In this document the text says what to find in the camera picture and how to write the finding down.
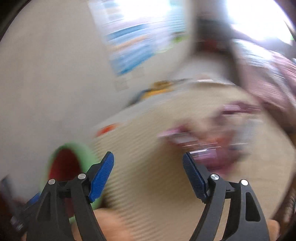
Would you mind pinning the green rimmed red bin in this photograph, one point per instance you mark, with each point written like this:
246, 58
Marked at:
68, 161

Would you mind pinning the pinyin wall poster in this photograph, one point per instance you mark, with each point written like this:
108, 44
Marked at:
129, 30

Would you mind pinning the pink torn wrapper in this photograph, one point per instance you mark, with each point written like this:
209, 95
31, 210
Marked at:
220, 140

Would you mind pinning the yellow toy on floor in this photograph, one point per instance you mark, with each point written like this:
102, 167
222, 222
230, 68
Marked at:
157, 88

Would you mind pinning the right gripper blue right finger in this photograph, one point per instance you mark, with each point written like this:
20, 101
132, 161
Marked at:
245, 220

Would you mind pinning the checkered yellow mat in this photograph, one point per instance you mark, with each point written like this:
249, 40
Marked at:
161, 193

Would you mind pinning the bed with plaid sheet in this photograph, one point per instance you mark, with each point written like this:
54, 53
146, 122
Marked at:
269, 77

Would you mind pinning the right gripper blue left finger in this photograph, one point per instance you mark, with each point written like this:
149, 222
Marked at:
49, 219

